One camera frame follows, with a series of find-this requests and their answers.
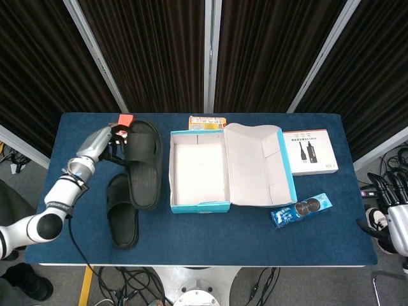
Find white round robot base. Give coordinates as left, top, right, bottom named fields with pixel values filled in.
left=173, top=279, right=224, bottom=306

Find dark blue table mat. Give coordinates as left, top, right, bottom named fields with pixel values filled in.
left=24, top=112, right=379, bottom=266

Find white black sneaker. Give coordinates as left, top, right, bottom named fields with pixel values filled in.
left=365, top=207, right=398, bottom=255

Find open light blue shoe box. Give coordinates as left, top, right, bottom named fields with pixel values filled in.
left=168, top=122, right=298, bottom=214

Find black floor cable bundle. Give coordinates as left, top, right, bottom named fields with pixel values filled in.
left=97, top=266, right=170, bottom=306

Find aluminium frame post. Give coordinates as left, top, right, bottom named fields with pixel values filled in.
left=203, top=0, right=223, bottom=113
left=286, top=0, right=363, bottom=113
left=62, top=0, right=129, bottom=113

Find black coiled cables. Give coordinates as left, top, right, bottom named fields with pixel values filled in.
left=379, top=143, right=408, bottom=179

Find blue cookie pack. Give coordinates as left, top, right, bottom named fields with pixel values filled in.
left=270, top=193, right=333, bottom=230

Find red white patterned packet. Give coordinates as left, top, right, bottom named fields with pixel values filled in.
left=108, top=122, right=130, bottom=145

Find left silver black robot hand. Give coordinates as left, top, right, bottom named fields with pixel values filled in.
left=76, top=124, right=131, bottom=166

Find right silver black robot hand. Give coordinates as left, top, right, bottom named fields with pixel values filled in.
left=356, top=170, right=408, bottom=256

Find dark ribbed wall panel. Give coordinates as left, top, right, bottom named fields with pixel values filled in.
left=295, top=0, right=408, bottom=160
left=78, top=0, right=211, bottom=113
left=0, top=0, right=120, bottom=157
left=213, top=0, right=348, bottom=113

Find yellow snack box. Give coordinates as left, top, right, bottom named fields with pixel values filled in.
left=187, top=115, right=229, bottom=131

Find white adapter product box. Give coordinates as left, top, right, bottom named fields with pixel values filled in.
left=282, top=128, right=340, bottom=177

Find black rubber slipper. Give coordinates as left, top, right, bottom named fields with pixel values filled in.
left=105, top=173, right=140, bottom=249
left=122, top=119, right=163, bottom=211

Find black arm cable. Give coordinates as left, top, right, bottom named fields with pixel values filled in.
left=67, top=216, right=96, bottom=275

